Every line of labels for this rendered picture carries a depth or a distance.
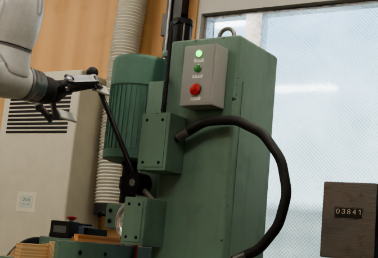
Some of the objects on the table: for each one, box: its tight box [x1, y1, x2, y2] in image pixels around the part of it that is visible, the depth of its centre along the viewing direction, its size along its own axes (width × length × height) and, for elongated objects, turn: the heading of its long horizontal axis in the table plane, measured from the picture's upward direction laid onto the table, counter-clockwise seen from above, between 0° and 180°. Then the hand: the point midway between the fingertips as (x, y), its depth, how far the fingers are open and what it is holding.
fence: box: [53, 240, 152, 258], centre depth 200 cm, size 60×2×6 cm, turn 173°
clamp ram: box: [83, 228, 107, 237], centre depth 210 cm, size 9×8×9 cm
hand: (88, 104), depth 203 cm, fingers open, 13 cm apart
